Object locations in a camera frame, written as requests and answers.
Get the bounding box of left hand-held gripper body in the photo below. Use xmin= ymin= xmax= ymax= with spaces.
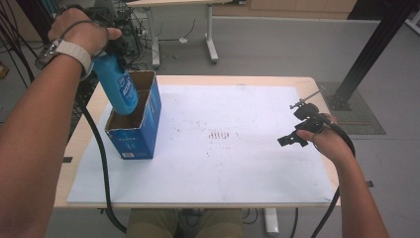
xmin=53 ymin=3 xmax=131 ymax=72

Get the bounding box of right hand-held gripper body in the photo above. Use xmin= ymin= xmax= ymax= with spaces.
xmin=289 ymin=89 xmax=332 ymax=134

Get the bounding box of blue detergent bottle white cap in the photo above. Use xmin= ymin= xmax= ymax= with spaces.
xmin=92 ymin=54 xmax=140 ymax=117

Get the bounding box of blue cardboard box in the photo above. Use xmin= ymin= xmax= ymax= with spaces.
xmin=104 ymin=69 xmax=162 ymax=161

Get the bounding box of person's left hand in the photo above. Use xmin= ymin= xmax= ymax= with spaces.
xmin=48 ymin=7 xmax=123 ymax=58

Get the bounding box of person's right hand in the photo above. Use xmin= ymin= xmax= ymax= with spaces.
xmin=295 ymin=113 xmax=357 ymax=167

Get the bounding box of wristwatch with white band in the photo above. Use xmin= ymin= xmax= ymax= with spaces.
xmin=34 ymin=38 xmax=94 ymax=81

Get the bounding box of white paper sheet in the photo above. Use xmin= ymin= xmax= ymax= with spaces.
xmin=66 ymin=83 xmax=335 ymax=204

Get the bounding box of white table leg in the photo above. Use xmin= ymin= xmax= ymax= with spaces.
xmin=263 ymin=207 xmax=280 ymax=238

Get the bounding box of white desk with legs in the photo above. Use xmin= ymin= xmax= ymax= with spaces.
xmin=126 ymin=0 xmax=247 ymax=68

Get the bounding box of person's right leg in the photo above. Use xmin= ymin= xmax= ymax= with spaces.
xmin=205 ymin=208 xmax=246 ymax=238

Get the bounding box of person's leg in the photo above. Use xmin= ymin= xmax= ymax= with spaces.
xmin=205 ymin=208 xmax=246 ymax=238
xmin=126 ymin=208 xmax=181 ymax=238

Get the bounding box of person's left leg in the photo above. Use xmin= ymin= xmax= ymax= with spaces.
xmin=126 ymin=208 xmax=181 ymax=238

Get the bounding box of device on stand with cables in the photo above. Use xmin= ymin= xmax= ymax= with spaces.
xmin=113 ymin=8 xmax=150 ymax=67

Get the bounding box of thin black cable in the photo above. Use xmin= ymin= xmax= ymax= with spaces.
xmin=53 ymin=3 xmax=111 ymax=59

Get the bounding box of right gripper thick black cable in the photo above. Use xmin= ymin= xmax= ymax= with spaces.
xmin=310 ymin=122 xmax=357 ymax=238

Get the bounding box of gripper thick black cable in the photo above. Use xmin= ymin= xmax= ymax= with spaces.
xmin=310 ymin=122 xmax=357 ymax=238
xmin=77 ymin=78 xmax=128 ymax=234

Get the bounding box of black metal post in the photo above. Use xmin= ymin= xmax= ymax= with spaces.
xmin=326 ymin=0 xmax=420 ymax=112

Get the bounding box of bundle of black cables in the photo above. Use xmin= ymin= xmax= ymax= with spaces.
xmin=0 ymin=0 xmax=51 ymax=90

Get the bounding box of left gripper thick black cable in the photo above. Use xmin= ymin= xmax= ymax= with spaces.
xmin=77 ymin=78 xmax=128 ymax=234

